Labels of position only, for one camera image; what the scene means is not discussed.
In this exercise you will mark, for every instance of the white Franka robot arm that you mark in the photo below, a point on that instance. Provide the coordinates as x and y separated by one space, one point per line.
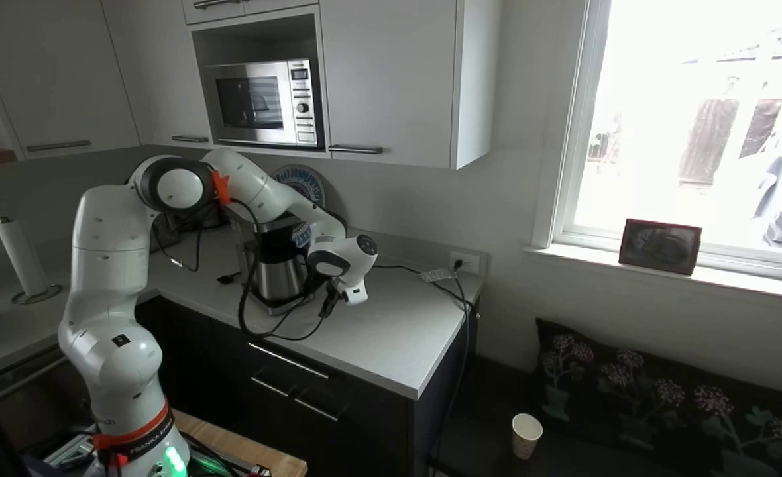
114 292

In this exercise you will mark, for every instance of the white framed window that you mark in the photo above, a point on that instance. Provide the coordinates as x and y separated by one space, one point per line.
697 132

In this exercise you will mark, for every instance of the white paper towel roll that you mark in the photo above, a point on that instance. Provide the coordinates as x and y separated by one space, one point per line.
20 254

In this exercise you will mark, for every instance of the white upper kitchen cabinet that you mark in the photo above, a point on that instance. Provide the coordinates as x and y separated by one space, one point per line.
389 80

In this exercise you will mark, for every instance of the blue white decorative plate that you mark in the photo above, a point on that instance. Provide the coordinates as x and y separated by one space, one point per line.
306 180

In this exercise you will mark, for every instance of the white outlet with black plug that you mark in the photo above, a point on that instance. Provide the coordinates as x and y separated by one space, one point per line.
464 261

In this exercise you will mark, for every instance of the white paper cup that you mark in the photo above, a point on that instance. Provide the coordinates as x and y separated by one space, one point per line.
525 434

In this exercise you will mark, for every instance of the dark floral bench cushion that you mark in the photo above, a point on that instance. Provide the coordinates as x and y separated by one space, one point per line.
670 405

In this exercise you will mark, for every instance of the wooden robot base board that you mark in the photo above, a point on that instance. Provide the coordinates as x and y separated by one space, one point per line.
240 445

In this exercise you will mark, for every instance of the dark lower kitchen cabinet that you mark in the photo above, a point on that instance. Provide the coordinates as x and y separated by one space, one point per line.
319 405

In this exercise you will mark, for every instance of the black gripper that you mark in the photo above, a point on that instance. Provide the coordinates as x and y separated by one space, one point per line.
330 300

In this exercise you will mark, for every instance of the stainless steel microwave oven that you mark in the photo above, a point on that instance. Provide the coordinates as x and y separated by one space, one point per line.
265 102

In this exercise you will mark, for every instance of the small dark picture frame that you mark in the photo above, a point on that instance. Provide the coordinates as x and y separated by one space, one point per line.
661 243

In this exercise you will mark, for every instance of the stainless steel coffee carafe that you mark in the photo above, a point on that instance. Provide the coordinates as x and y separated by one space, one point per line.
279 269

